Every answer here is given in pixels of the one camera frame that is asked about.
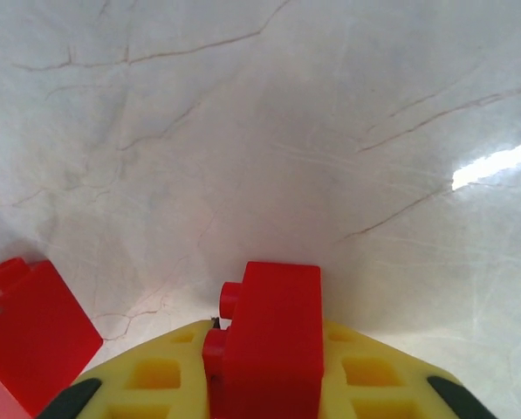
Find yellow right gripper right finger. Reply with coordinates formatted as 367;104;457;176
319;321;501;419

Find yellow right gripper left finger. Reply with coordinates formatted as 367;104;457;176
35;320;220;419

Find red lego brick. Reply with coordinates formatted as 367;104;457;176
0;257;103;419
202;260;322;419

